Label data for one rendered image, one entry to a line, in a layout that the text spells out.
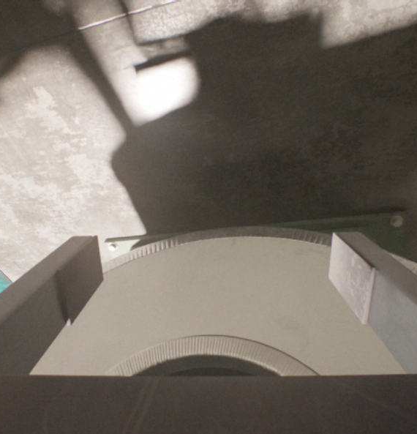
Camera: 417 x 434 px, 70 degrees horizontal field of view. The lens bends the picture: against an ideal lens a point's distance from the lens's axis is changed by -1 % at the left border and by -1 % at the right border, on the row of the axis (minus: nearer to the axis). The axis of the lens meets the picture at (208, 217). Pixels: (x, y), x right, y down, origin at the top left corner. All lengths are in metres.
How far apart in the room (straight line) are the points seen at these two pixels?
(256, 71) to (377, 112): 0.32
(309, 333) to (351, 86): 0.57
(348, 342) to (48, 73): 0.92
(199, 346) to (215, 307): 0.09
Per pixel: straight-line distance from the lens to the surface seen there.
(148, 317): 0.69
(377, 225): 1.07
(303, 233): 0.76
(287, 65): 0.80
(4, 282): 1.80
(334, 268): 0.17
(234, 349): 0.59
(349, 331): 0.61
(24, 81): 1.01
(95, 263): 0.16
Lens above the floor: 0.77
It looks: 49 degrees down
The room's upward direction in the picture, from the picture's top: 169 degrees counter-clockwise
